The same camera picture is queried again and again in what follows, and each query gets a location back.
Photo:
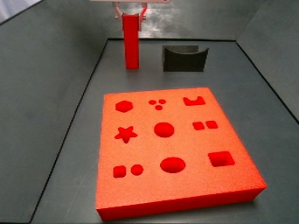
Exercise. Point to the tall red arch block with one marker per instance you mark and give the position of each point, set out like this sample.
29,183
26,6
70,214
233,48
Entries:
132,40

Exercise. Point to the red shape-sorting board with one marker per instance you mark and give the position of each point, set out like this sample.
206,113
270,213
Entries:
170,155

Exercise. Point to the black curved holder bracket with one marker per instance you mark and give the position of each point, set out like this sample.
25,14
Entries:
184,58

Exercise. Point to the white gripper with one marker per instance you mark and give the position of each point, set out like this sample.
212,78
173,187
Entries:
144,2

